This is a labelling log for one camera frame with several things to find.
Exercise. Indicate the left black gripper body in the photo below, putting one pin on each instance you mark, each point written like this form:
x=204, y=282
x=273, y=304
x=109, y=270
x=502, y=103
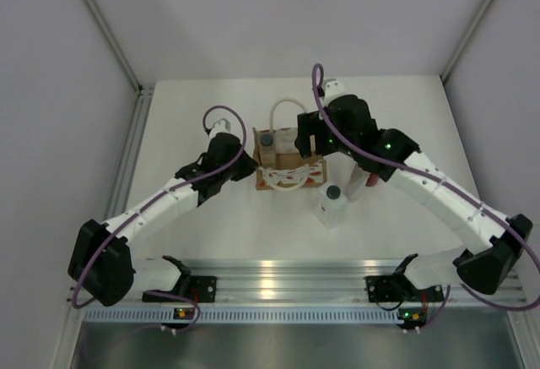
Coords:
x=240, y=169

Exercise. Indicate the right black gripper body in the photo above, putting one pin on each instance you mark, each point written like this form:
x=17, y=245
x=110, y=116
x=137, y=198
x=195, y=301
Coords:
x=325, y=139

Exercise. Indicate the clear bottle grey cap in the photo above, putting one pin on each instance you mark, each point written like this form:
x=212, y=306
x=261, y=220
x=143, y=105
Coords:
x=267, y=150

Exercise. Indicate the burlap watermelon print bag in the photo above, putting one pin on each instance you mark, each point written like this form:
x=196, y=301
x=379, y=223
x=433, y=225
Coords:
x=292, y=171

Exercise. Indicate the red bottle red cap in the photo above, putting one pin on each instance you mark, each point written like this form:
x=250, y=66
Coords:
x=372, y=180

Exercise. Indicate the clear plastic pouch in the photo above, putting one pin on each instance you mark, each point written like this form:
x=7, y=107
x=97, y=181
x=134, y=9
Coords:
x=356, y=184

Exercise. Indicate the white bottle grey cap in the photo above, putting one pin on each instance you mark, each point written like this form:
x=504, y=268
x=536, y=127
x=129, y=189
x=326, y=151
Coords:
x=331, y=205

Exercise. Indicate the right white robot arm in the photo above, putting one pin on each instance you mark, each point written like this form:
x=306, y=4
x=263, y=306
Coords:
x=491, y=241

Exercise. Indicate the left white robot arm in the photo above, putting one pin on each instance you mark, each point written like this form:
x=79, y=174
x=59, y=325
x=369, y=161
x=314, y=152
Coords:
x=102, y=262

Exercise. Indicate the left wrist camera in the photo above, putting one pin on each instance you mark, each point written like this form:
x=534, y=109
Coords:
x=221, y=126

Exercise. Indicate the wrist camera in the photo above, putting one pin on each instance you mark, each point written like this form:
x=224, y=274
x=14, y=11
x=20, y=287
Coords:
x=221, y=126
x=333, y=88

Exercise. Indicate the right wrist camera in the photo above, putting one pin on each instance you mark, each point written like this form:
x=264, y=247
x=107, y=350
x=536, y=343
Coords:
x=333, y=88

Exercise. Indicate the left aluminium frame post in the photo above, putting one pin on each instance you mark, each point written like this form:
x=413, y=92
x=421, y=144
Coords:
x=138, y=114

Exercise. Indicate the aluminium frame post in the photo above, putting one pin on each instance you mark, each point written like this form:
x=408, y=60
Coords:
x=479, y=14
x=138, y=114

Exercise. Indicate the aluminium mounting rail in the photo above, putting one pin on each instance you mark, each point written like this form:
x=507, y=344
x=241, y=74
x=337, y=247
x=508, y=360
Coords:
x=285, y=282

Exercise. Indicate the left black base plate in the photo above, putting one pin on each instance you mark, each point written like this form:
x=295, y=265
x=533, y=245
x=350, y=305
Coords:
x=199, y=288

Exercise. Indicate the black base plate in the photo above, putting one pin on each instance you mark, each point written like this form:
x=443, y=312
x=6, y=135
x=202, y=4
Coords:
x=199, y=288
x=393, y=289

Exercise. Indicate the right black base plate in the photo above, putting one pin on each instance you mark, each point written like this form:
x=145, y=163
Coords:
x=393, y=289

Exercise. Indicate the right aluminium frame post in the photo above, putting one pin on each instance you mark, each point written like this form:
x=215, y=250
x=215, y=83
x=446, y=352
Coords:
x=479, y=14

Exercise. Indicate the perforated cable duct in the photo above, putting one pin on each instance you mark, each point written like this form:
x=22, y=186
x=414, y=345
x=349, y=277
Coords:
x=184, y=315

